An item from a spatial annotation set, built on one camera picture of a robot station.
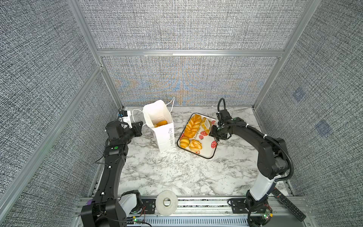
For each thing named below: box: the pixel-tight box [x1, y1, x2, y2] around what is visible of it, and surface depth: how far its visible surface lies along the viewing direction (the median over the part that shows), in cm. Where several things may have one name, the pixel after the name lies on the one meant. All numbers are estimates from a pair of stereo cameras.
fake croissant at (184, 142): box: [179, 136, 191, 149], surface depth 96 cm
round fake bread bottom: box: [189, 139, 203, 151], surface depth 94 cm
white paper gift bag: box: [143, 97, 176, 153], surface depth 87 cm
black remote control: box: [271, 186, 307, 222], surface depth 74 cm
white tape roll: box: [155, 190, 179, 217], surface depth 76 cm
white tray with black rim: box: [195, 117, 218, 159], surface depth 97 cm
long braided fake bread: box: [184, 113, 202, 139], surface depth 106 cm
